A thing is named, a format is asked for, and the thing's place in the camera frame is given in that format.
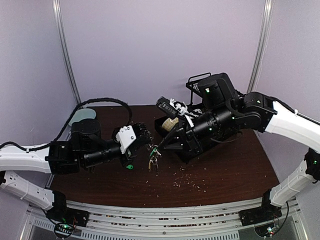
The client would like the black key holder strap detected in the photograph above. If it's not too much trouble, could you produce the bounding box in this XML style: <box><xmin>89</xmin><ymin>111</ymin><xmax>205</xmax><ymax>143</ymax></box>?
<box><xmin>146</xmin><ymin>143</ymin><xmax>162</xmax><ymax>173</ymax></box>

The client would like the yellow dotted bowl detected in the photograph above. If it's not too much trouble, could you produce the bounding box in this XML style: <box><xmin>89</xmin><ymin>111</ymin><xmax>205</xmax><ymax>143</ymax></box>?
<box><xmin>161</xmin><ymin>118</ymin><xmax>179</xmax><ymax>132</ymax></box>

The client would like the right corner metal post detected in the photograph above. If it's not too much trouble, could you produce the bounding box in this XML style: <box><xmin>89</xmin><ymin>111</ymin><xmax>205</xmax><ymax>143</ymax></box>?
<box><xmin>246</xmin><ymin>0</ymin><xmax>274</xmax><ymax>93</ymax></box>

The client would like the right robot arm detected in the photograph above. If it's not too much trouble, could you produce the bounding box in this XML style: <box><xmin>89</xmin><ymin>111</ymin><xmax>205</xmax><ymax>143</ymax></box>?
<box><xmin>154</xmin><ymin>72</ymin><xmax>320</xmax><ymax>221</ymax></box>

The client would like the aluminium rail frame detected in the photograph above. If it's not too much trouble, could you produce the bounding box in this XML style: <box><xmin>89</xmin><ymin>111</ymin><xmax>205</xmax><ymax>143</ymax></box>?
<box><xmin>18</xmin><ymin>198</ymin><xmax>311</xmax><ymax>240</ymax></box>

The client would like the pale green plate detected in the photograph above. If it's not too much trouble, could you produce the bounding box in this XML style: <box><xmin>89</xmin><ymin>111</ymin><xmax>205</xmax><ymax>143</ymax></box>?
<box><xmin>68</xmin><ymin>108</ymin><xmax>97</xmax><ymax>126</ymax></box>

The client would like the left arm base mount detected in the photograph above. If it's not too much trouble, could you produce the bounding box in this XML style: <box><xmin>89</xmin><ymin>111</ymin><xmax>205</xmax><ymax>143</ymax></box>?
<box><xmin>44</xmin><ymin>191</ymin><xmax>90</xmax><ymax>239</ymax></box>

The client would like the black wire dish rack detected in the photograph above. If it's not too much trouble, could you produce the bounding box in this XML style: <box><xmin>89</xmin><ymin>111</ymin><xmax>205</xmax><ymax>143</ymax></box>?
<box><xmin>154</xmin><ymin>72</ymin><xmax>241</xmax><ymax>165</ymax></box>

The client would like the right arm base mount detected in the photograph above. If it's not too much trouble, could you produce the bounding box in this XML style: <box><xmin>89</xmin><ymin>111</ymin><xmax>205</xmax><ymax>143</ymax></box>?
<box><xmin>238</xmin><ymin>189</ymin><xmax>282</xmax><ymax>227</ymax></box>

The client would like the black braided cable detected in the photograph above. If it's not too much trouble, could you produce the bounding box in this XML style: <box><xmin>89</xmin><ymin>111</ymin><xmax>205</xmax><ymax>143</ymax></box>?
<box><xmin>0</xmin><ymin>97</ymin><xmax>133</xmax><ymax>151</ymax></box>

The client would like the left corner metal post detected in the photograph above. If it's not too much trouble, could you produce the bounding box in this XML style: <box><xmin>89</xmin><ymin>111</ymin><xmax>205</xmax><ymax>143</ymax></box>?
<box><xmin>52</xmin><ymin>0</ymin><xmax>81</xmax><ymax>104</ymax></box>

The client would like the corner metal post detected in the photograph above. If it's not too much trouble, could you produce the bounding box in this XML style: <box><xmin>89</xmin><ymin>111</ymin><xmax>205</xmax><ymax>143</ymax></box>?
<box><xmin>246</xmin><ymin>0</ymin><xmax>274</xmax><ymax>93</ymax></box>
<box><xmin>52</xmin><ymin>0</ymin><xmax>81</xmax><ymax>104</ymax></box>

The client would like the yellow tagged key bunch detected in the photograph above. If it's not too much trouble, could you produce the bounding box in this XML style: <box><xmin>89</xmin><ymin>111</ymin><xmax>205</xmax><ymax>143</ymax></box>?
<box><xmin>148</xmin><ymin>159</ymin><xmax>154</xmax><ymax>172</ymax></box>

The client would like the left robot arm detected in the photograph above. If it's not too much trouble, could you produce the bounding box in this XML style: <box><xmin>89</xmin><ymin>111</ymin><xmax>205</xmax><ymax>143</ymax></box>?
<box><xmin>0</xmin><ymin>119</ymin><xmax>152</xmax><ymax>222</ymax></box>

